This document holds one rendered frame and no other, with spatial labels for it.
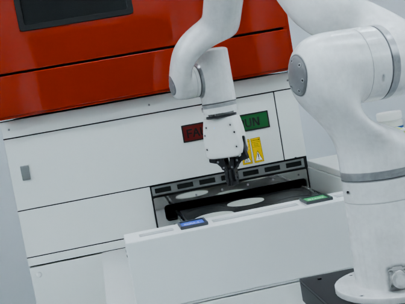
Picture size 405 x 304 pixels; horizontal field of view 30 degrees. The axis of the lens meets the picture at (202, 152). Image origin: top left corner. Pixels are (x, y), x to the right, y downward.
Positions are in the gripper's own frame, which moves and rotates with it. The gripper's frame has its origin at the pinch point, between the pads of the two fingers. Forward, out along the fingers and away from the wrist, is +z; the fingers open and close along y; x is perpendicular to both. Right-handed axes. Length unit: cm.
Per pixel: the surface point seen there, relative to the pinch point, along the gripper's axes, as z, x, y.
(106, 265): 17.3, -13.9, -32.5
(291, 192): 9.5, 23.8, 3.8
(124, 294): 17.6, -35.9, -10.5
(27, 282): 54, 88, -169
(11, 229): 28, 86, -170
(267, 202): 9.4, 12.7, 1.8
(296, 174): 6.2, 33.6, 1.6
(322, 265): 16.1, -22.4, 30.0
